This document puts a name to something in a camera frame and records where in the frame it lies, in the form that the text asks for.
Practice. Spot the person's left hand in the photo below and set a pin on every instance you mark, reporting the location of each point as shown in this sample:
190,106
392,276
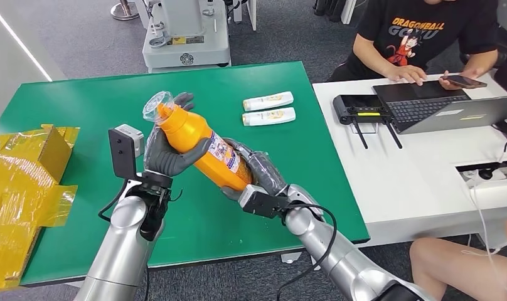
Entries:
471,72

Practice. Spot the person's right hand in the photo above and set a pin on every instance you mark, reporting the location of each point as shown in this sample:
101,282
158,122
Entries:
407,74

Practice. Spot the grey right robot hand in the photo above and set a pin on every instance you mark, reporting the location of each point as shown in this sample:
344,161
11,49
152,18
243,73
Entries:
266,170

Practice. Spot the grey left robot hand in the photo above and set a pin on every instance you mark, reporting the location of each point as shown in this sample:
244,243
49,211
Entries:
166,160

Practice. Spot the black smartphone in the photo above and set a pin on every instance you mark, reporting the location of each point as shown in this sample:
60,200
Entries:
465,82

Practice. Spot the orange bottle with label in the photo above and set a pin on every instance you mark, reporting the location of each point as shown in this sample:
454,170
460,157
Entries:
195,137

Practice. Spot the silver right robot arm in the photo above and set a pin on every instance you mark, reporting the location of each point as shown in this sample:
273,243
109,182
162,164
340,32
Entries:
341,257

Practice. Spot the grey white robot base machine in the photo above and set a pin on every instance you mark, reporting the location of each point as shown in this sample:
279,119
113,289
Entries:
187,45

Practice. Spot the white shampoo bottle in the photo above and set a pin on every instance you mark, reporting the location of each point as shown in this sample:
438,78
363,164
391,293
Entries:
268,101
269,116

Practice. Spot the grey laptop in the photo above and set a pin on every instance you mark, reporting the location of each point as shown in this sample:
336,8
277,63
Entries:
428,108

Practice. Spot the person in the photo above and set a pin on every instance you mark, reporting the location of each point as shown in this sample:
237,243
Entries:
419,33
449,266

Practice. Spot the black remote controller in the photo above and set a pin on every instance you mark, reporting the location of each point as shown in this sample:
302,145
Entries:
357,107

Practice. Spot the desk power socket tray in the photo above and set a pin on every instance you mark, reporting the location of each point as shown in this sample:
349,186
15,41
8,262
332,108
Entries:
484,173

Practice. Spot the metal stanchion base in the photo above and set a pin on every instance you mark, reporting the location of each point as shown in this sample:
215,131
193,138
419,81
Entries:
124,12

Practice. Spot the yellow taped cardboard box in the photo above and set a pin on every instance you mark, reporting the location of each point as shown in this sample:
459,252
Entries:
16,199

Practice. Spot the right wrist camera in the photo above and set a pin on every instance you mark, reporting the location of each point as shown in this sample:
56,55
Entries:
262,203

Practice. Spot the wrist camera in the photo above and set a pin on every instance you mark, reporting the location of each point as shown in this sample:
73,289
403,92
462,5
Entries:
122,153
262,203

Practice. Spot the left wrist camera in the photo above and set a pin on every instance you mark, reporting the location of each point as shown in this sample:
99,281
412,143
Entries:
122,153

